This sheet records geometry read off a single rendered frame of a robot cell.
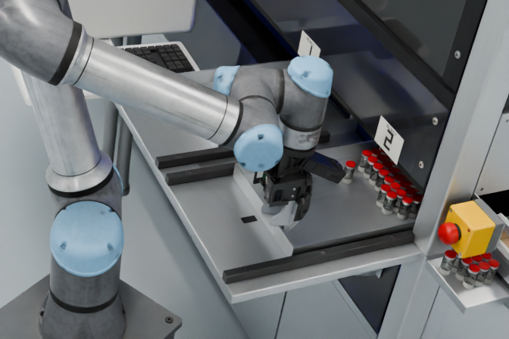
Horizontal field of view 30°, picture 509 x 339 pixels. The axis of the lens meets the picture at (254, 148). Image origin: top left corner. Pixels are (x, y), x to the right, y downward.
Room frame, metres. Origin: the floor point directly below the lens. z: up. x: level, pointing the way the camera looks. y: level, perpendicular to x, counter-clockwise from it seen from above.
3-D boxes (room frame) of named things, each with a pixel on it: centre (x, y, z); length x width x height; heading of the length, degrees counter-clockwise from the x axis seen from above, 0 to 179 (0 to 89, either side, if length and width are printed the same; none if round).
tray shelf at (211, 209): (1.62, -0.03, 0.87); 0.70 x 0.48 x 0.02; 31
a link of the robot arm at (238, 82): (1.32, 0.03, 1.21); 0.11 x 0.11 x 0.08; 13
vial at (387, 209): (1.50, -0.28, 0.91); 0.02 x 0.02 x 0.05
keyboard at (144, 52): (1.96, 0.38, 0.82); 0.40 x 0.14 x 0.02; 120
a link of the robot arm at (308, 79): (1.36, -0.07, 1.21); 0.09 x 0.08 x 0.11; 103
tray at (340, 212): (1.51, -0.18, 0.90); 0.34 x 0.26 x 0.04; 121
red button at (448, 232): (1.33, -0.37, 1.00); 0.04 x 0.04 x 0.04; 31
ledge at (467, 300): (1.36, -0.45, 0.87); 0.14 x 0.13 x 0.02; 121
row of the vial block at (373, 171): (1.56, -0.27, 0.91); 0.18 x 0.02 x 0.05; 31
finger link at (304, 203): (1.35, -0.10, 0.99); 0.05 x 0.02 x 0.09; 31
